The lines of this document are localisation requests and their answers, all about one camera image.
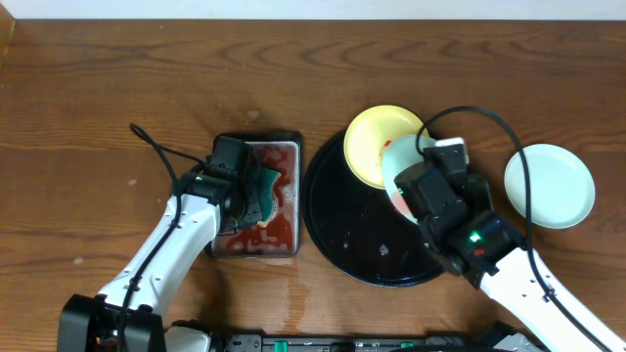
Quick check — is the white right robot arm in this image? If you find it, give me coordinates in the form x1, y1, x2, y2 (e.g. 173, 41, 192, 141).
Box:
393, 161, 625, 351

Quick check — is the light blue plate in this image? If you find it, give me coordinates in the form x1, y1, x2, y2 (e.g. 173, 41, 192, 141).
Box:
523, 144, 596, 229

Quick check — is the yellow plate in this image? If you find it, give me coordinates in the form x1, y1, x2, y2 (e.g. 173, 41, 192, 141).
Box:
343, 105, 424, 190

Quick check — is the pale green plate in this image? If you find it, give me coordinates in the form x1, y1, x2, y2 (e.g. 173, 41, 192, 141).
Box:
381, 134, 424, 224

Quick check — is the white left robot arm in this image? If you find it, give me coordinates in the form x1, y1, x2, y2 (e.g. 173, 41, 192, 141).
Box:
57, 165, 275, 351

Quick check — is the black rectangular wash tray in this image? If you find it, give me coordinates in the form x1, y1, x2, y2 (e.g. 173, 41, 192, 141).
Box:
205, 130, 302, 258

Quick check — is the green scrubbing sponge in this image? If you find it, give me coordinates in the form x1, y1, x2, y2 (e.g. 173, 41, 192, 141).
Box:
257, 167, 281, 226

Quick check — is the round black serving tray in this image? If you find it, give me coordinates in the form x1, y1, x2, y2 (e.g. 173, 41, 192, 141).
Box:
300, 131, 443, 286

